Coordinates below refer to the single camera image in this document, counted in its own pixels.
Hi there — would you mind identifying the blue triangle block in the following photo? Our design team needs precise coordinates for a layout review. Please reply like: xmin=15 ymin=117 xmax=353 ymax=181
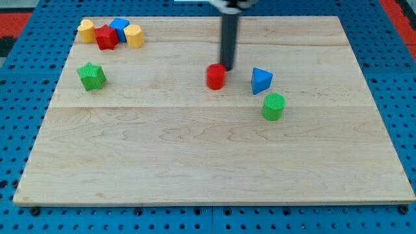
xmin=251 ymin=68 xmax=273 ymax=95

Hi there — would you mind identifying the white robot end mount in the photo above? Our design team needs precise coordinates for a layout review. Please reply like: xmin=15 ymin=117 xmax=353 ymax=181
xmin=208 ymin=0 xmax=257 ymax=14

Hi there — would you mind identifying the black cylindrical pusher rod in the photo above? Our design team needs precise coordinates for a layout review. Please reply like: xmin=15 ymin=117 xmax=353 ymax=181
xmin=219 ymin=14 xmax=239 ymax=71

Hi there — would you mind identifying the red cylinder block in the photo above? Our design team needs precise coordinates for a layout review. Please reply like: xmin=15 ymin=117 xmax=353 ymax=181
xmin=206 ymin=63 xmax=226 ymax=90

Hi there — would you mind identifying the yellow hexagon block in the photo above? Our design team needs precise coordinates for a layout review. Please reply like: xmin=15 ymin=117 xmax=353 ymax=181
xmin=123 ymin=24 xmax=145 ymax=48

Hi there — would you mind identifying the light wooden board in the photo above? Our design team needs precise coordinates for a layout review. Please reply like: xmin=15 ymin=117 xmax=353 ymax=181
xmin=14 ymin=16 xmax=415 ymax=207

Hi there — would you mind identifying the green star block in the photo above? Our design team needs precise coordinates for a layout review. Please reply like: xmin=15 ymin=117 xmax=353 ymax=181
xmin=77 ymin=62 xmax=106 ymax=91

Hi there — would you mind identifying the blue cube block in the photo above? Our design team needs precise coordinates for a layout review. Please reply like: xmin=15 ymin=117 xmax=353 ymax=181
xmin=109 ymin=18 xmax=130 ymax=43

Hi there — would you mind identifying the red star block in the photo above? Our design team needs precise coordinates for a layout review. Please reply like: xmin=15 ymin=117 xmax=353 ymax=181
xmin=94 ymin=24 xmax=120 ymax=50

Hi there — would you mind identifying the green cylinder block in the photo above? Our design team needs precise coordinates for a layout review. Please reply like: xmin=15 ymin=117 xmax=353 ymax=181
xmin=261 ymin=93 xmax=286 ymax=121

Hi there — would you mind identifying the yellow heart block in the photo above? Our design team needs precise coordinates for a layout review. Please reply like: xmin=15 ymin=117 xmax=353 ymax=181
xmin=77 ymin=19 xmax=96 ymax=44

